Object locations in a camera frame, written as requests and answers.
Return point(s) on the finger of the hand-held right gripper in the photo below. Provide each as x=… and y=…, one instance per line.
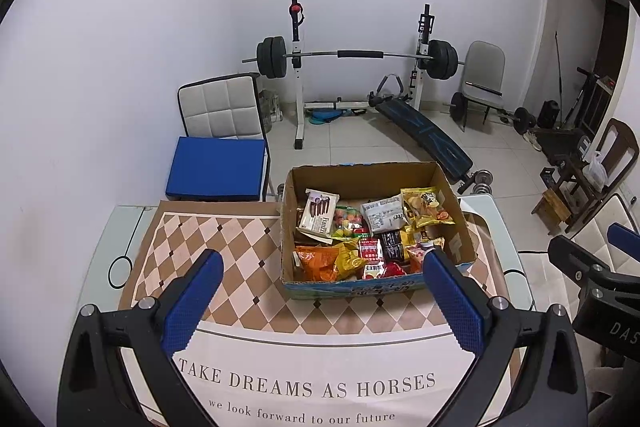
x=570, y=257
x=622, y=234

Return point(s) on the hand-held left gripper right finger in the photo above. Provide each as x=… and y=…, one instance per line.
x=455, y=302

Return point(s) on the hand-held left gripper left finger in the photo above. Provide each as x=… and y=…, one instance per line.
x=195, y=302

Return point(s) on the pink yellow snack packet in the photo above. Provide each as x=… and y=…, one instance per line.
x=415, y=257

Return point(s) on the small red wrapper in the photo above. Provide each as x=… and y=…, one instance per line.
x=395, y=269

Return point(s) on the yellow clear-wrapped snack packet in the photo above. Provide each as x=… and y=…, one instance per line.
x=417, y=237

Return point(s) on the black snack packet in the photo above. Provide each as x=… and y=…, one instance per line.
x=391, y=246

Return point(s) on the red snack packet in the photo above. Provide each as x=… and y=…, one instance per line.
x=371, y=252

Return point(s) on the yellow chips packet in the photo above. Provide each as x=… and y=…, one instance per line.
x=425, y=204

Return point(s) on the small yellow snack packet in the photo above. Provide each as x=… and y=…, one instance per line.
x=350, y=259

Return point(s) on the white snack packet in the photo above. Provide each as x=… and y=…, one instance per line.
x=382, y=214

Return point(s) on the orange snack packet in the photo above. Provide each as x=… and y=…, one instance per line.
x=315, y=263

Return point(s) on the colourful candy packet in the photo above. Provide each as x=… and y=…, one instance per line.
x=345, y=222

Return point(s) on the white chocolate biscuit box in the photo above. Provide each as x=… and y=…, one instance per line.
x=317, y=212

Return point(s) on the brown cardboard box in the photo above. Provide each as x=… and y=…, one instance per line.
x=360, y=181

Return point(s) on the white quilted chair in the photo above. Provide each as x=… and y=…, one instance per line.
x=595, y=232
x=220, y=107

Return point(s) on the small wooden stool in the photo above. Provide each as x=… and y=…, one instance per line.
x=550, y=207

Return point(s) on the white plastic bag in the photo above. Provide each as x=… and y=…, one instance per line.
x=596, y=169

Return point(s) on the dark wooden chair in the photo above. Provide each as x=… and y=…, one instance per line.
x=620, y=147

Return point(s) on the chrome dumbbells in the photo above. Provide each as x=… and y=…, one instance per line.
x=482, y=179

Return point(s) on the white sneaker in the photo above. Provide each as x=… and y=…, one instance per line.
x=532, y=141

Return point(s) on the blue cushion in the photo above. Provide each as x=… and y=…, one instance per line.
x=215, y=167

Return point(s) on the checkered printed tablecloth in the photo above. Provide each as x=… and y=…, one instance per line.
x=320, y=357

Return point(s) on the black speaker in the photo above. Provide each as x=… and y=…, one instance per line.
x=548, y=114

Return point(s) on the black kick scooter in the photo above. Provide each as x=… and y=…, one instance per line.
x=585, y=92

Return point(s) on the thin black pole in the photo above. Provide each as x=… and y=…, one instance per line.
x=559, y=77

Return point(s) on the black sit-up bench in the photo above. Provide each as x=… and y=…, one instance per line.
x=425, y=132

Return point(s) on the black disc dumbbell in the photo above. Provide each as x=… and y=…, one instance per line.
x=457, y=107

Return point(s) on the dark wooden door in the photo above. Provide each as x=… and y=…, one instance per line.
x=612, y=47

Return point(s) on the short metal bar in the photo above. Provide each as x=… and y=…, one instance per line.
x=482, y=88

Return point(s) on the clear plastic jar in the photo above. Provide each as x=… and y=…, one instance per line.
x=270, y=107

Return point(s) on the grey chair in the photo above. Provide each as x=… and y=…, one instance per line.
x=482, y=62

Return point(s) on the white barbell rack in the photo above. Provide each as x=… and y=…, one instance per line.
x=298, y=107

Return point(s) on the blue twist disc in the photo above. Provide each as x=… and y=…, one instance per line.
x=325, y=117

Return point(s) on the black barbell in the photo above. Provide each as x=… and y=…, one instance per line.
x=357, y=54

